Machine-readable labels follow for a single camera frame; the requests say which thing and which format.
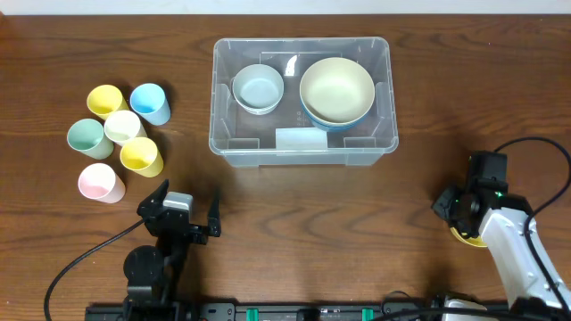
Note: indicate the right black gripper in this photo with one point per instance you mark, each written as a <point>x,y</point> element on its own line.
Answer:
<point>446,206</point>

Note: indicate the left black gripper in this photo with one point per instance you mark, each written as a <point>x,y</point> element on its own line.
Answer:
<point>179,227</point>

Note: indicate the yellow small bowl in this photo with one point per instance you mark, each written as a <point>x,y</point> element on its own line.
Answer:
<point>475,242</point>

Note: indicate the white small bowl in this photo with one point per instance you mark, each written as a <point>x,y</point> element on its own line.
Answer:
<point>258,105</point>

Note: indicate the light grey small bowl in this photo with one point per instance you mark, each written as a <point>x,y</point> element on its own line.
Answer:
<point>258,80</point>

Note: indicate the beige large bowl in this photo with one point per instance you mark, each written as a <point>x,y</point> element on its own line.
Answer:
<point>337,90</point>

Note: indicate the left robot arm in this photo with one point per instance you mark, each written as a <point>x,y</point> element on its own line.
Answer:
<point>153,270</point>

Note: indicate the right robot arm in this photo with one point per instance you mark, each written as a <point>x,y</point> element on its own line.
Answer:
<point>532,284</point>

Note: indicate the white label in container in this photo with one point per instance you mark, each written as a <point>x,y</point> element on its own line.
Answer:
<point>301,139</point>

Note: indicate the clear plastic storage container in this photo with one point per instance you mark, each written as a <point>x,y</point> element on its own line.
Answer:
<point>247,140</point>

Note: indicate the yellow cup lower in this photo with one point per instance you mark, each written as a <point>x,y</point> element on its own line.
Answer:
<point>142,156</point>

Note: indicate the yellow cup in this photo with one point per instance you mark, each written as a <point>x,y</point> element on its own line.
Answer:
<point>142,156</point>
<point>104,100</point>

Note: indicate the pink cup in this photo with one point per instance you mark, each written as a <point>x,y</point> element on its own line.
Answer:
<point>99,182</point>

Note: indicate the white cup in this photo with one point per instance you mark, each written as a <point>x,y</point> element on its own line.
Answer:
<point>123,126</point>

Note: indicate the light blue cup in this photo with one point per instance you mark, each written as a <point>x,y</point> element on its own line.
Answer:
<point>150,102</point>

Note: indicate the mint green cup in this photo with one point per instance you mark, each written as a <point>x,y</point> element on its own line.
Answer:
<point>87,136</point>

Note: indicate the yellow cup upper left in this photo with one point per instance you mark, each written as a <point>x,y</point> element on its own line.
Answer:
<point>104,100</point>

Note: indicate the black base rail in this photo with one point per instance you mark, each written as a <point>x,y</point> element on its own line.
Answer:
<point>232,312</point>

